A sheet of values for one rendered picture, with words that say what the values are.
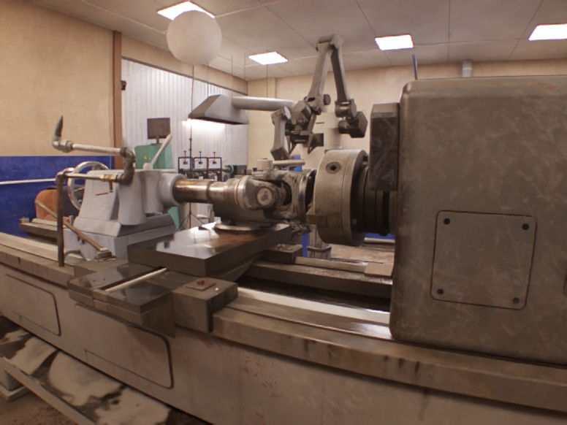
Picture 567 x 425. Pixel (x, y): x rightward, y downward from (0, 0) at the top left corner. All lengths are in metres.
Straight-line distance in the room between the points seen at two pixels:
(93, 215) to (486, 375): 1.29
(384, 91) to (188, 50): 4.78
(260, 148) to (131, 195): 7.92
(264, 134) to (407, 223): 8.40
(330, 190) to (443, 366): 0.43
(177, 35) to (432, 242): 4.55
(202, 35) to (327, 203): 4.24
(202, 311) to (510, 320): 0.63
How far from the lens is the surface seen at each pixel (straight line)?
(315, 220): 0.81
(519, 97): 0.64
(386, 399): 0.77
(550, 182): 0.64
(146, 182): 1.17
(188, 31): 4.86
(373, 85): 8.27
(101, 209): 1.35
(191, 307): 0.83
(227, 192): 1.01
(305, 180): 0.87
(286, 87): 8.96
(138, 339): 1.11
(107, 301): 0.90
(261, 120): 9.03
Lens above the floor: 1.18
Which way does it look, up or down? 8 degrees down
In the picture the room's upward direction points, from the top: straight up
